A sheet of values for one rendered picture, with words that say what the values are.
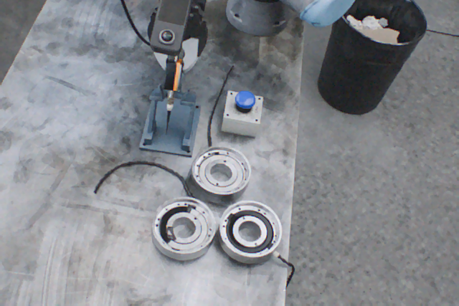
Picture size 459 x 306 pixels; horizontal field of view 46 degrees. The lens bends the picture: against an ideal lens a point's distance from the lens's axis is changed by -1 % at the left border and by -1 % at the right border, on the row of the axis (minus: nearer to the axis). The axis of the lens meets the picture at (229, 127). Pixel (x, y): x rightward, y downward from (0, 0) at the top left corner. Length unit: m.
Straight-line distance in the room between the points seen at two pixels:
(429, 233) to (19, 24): 1.84
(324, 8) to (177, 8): 0.37
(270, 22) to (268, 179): 0.40
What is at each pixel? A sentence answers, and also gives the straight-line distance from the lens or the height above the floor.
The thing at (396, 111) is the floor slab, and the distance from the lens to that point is 2.39.
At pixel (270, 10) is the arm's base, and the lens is 1.26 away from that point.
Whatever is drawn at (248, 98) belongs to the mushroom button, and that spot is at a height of 0.87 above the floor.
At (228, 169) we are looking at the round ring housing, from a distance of 1.01.
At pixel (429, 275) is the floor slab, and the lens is 2.02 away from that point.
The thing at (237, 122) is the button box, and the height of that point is 0.84.
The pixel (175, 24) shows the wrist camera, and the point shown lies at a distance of 0.82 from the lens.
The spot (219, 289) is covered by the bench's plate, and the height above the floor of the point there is 0.80.
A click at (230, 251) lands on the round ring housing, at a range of 0.92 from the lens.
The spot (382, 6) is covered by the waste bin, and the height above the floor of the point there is 0.34.
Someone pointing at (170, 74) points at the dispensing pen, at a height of 0.97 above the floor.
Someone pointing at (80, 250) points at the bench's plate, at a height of 0.80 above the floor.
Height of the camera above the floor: 1.66
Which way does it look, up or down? 51 degrees down
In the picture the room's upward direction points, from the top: 12 degrees clockwise
